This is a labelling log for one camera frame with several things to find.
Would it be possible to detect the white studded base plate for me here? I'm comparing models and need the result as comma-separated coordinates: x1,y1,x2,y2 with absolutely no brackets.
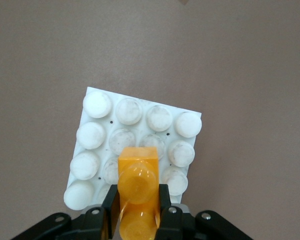
63,86,203,211

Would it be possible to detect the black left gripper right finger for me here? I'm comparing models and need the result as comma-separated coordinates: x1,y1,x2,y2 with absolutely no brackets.
156,183,255,240

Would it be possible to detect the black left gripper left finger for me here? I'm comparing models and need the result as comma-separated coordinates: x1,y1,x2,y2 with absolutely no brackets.
16,184,121,240

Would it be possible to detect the yellow two-stud block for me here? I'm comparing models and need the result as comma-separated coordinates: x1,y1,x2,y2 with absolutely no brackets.
116,146,161,240

